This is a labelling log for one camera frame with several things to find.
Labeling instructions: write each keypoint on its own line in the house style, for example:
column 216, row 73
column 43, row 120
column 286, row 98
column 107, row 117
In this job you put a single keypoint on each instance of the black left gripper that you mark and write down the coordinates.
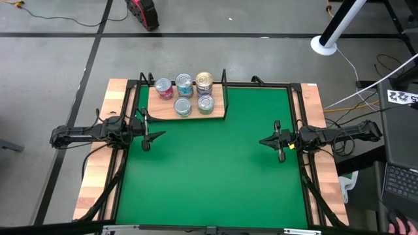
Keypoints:
column 140, row 129

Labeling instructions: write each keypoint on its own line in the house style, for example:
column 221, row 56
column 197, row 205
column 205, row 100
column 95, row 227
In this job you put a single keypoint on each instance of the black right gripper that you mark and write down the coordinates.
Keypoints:
column 283, row 138

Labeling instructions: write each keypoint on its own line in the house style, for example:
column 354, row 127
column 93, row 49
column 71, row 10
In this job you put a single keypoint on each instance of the red tuna can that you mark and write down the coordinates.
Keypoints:
column 163, row 84
column 166, row 94
column 167, row 98

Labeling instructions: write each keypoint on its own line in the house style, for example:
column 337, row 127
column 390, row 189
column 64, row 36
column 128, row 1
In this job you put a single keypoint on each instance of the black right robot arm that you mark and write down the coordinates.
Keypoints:
column 339, row 134

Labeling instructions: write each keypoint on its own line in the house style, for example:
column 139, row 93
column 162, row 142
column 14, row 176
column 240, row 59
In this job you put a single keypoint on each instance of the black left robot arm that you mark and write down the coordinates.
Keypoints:
column 81, row 132

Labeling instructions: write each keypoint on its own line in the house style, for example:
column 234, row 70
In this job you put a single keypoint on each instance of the wooden shelf board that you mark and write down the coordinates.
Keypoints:
column 163, row 109

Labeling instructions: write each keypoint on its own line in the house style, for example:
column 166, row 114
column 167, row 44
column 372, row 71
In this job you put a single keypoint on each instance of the yellow tape tag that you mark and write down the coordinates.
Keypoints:
column 291, row 146

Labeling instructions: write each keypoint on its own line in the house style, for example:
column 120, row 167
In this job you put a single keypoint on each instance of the black clamp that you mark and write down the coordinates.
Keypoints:
column 257, row 80

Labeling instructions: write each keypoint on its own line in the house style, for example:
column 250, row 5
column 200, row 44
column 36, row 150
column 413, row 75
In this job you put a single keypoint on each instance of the black diagonal support strut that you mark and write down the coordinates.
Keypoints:
column 104, row 192
column 321, row 199

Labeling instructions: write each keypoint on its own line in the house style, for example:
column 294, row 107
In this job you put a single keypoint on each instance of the white plastic bag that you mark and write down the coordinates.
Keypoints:
column 347, row 186

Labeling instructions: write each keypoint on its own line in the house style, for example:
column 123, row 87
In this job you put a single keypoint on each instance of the red black equipment case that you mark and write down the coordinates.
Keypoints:
column 143, row 13

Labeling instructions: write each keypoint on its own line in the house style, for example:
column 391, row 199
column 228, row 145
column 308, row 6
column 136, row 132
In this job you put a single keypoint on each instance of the grey side desk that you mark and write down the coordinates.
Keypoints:
column 398, row 130

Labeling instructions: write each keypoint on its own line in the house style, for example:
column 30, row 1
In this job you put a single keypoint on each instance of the white pole with round base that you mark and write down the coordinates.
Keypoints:
column 339, row 23

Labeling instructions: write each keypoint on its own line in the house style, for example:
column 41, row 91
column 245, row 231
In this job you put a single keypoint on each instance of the black laptop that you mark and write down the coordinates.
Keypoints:
column 401, row 182

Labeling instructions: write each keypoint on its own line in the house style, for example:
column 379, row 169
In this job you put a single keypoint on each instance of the printed white paper tag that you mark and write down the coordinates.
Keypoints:
column 401, row 97

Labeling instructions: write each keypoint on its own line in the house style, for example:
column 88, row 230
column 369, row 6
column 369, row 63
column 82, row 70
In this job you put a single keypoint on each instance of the grey chair base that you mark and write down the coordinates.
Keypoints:
column 11, row 146

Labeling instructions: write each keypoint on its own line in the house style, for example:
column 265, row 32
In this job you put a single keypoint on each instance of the person's hand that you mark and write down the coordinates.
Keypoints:
column 400, row 226

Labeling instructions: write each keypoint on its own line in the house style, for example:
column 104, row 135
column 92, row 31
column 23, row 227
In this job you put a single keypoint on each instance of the black metal table frame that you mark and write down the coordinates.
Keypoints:
column 295, row 89

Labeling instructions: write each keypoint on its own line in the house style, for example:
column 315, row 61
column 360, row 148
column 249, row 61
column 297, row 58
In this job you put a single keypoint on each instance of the black metal shelf frame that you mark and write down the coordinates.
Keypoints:
column 224, row 94

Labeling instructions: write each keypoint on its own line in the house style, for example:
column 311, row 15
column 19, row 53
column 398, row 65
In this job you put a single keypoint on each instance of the black silver camera rail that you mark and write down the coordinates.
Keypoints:
column 49, row 229

